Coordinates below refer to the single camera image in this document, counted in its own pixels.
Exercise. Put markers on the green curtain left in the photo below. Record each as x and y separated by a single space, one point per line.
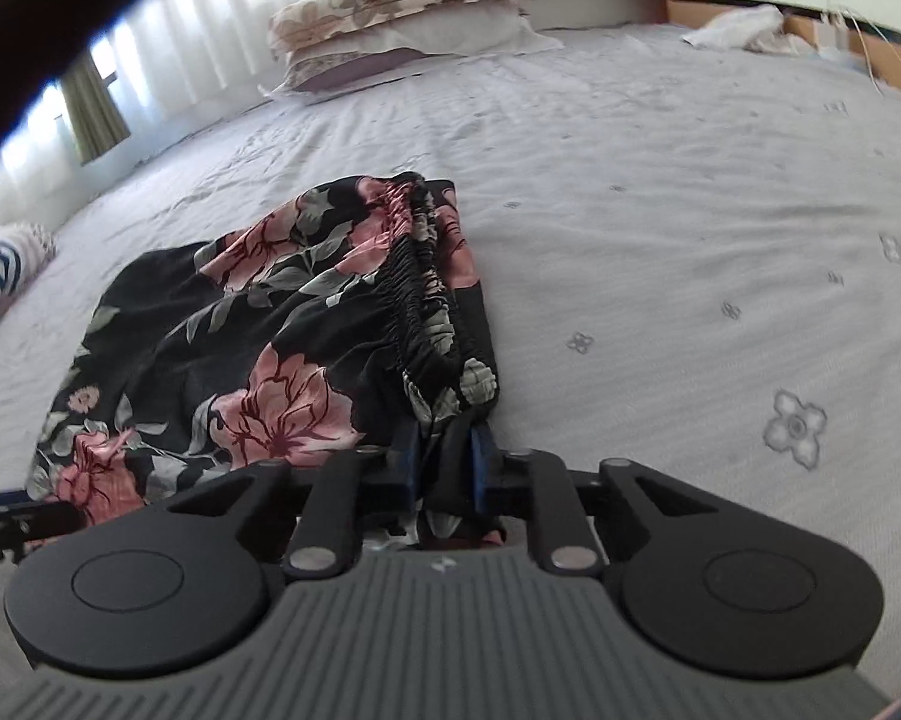
95 120

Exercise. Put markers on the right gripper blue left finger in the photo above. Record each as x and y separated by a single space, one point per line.
332 503

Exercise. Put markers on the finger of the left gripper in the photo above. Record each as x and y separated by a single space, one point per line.
24 521

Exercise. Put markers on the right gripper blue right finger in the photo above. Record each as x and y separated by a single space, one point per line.
553 502

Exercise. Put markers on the white floral bed sheet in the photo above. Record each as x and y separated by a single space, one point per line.
689 258

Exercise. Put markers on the striped bolster pillow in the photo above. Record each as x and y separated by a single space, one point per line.
25 250

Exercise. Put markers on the white sheer curtain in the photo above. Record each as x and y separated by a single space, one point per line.
172 66

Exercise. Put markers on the white crumpled cloth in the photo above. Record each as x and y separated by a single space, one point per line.
761 30

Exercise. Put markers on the black floral pants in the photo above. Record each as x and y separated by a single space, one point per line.
324 326

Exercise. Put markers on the white lower pillow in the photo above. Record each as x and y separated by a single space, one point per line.
457 31

